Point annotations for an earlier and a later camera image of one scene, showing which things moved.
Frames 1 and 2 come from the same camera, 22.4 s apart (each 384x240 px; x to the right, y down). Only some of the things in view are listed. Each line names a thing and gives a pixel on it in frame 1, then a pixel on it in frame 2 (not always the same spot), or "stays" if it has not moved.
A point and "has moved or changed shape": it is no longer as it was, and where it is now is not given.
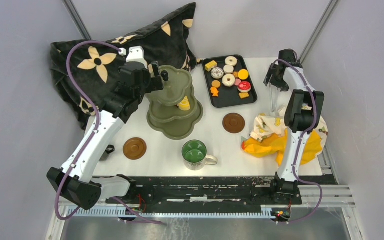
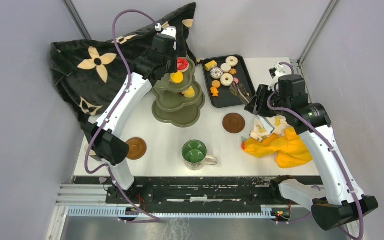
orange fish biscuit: [214, 90] stays
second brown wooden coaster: [134, 148] stays
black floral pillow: [169, 41] stays
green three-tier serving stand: [173, 111] has moved or changed shape
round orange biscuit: [216, 84] stays
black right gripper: [283, 85] -> [257, 105]
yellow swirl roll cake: [184, 104] -> [190, 92]
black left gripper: [156, 84] -> [173, 68]
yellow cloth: [276, 146] stays
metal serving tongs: [274, 93] has moved or changed shape
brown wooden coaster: [233, 123] stays
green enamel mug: [194, 154] stays
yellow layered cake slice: [211, 65] stays
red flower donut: [244, 86] -> [183, 64]
